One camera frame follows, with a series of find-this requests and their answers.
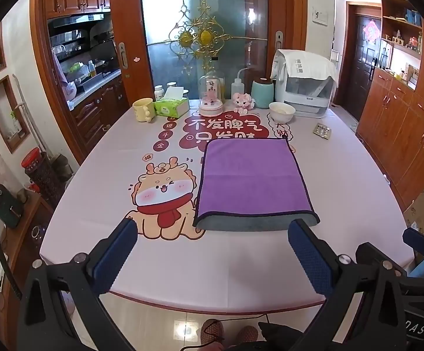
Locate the red lid jar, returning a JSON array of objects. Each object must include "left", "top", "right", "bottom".
[{"left": 21, "top": 147, "right": 65, "bottom": 205}]

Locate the yellow mug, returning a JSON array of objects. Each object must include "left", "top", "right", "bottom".
[{"left": 133, "top": 97, "right": 155, "bottom": 123}]

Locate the white bowl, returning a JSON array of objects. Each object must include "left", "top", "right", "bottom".
[{"left": 269, "top": 101, "right": 296, "bottom": 124}]

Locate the purple grey towel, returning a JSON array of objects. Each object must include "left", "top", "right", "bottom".
[{"left": 193, "top": 136, "right": 321, "bottom": 232}]

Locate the white squeeze bottle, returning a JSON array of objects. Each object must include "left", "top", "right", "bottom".
[{"left": 230, "top": 66, "right": 252, "bottom": 97}]

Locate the white cloth cover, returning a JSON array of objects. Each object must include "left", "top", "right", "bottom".
[{"left": 270, "top": 49, "right": 339, "bottom": 86}]

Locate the dark green radio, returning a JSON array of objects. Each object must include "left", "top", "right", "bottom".
[{"left": 0, "top": 184, "right": 24, "bottom": 228}]

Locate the mint green canister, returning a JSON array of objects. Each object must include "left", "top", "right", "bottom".
[{"left": 251, "top": 77, "right": 274, "bottom": 109}]

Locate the small pill blister pack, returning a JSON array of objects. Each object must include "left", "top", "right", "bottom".
[{"left": 312, "top": 123, "right": 332, "bottom": 140}]

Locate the white countertop appliance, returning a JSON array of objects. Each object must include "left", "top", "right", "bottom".
[{"left": 274, "top": 77, "right": 336, "bottom": 118}]

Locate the small white jar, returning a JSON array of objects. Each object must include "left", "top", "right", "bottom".
[{"left": 154, "top": 85, "right": 165, "bottom": 101}]

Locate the pink plush toy figure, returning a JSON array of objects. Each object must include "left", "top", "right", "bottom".
[{"left": 232, "top": 93, "right": 255, "bottom": 115}]

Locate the wooden cabinet wall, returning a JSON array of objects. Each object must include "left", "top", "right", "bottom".
[{"left": 356, "top": 0, "right": 424, "bottom": 209}]

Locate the gold ornament glass door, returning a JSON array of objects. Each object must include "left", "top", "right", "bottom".
[{"left": 141, "top": 0, "right": 268, "bottom": 99}]

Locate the green tissue box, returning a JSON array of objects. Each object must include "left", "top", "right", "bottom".
[{"left": 154, "top": 86, "right": 190, "bottom": 118}]

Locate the glass dome music box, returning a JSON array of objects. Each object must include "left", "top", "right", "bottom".
[{"left": 199, "top": 73, "right": 224, "bottom": 117}]

